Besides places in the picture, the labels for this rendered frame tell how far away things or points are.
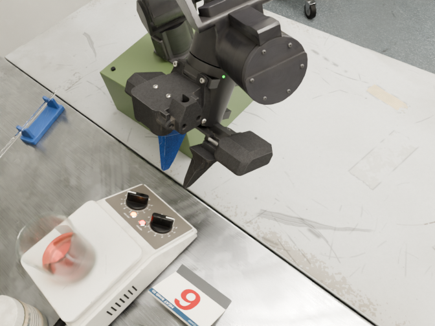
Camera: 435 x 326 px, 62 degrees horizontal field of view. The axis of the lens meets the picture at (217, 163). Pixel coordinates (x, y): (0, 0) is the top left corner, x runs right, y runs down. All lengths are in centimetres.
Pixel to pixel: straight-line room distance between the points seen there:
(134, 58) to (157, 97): 35
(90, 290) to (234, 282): 19
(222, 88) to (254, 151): 7
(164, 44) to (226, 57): 33
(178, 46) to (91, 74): 28
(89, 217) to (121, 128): 25
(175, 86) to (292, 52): 12
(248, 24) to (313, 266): 36
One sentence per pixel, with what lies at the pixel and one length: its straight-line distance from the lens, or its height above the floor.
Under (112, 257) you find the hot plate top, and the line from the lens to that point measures 49.
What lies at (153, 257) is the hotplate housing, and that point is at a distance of 50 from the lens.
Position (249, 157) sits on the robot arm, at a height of 113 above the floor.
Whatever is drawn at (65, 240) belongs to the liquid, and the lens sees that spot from 49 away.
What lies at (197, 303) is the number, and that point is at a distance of 52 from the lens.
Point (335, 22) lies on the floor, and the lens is 250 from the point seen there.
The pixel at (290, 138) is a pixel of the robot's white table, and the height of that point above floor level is 90.
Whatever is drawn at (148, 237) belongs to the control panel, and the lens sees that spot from 51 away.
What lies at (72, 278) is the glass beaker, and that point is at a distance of 47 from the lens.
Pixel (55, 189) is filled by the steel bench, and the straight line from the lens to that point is 69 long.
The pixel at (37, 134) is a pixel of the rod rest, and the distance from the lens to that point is 78.
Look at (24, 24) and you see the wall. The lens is 197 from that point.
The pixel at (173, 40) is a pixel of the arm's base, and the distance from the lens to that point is 64.
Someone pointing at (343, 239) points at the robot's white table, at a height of 90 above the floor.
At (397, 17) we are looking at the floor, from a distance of 262.
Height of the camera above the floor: 142
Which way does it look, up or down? 55 degrees down
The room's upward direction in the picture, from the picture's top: 10 degrees counter-clockwise
